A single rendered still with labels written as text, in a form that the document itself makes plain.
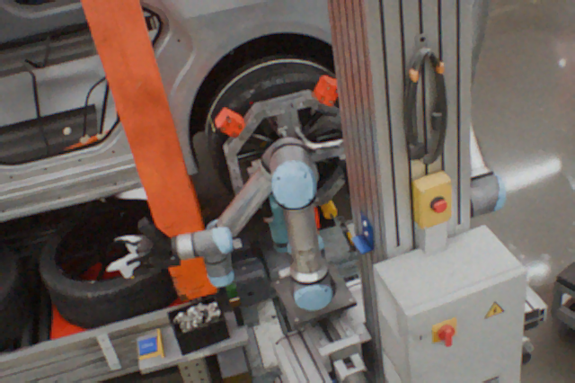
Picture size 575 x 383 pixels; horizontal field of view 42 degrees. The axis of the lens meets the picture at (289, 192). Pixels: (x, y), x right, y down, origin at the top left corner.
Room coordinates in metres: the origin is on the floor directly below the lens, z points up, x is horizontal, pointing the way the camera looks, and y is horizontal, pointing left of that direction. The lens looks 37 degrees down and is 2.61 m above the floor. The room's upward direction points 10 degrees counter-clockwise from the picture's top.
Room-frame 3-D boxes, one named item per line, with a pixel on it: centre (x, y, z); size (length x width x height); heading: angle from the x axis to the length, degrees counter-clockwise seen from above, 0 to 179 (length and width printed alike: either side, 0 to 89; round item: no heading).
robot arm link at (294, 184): (1.65, -0.02, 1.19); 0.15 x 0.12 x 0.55; 179
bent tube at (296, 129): (2.44, -0.16, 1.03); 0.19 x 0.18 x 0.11; 7
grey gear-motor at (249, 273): (2.54, 0.27, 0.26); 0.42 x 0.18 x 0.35; 7
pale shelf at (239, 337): (2.02, 0.48, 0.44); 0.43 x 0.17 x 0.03; 97
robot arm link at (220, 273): (1.68, 0.25, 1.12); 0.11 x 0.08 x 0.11; 179
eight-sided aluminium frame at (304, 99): (2.55, -0.04, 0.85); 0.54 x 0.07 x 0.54; 97
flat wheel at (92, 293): (2.63, 0.84, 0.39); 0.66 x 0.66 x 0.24
